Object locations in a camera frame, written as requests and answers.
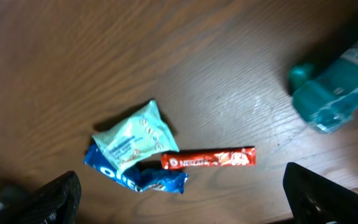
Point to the red Nescafe coffee stick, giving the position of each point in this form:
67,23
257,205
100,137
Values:
240,156

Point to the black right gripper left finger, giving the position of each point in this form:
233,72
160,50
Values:
55,202

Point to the mint green wipes pack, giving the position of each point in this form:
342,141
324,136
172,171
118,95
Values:
139,136

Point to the blue Oreo cookie pack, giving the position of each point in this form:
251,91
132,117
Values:
134,179

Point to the teal mouthwash bottle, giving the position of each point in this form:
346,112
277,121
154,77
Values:
324,83

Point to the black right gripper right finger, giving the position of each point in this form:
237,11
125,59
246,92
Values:
316,199

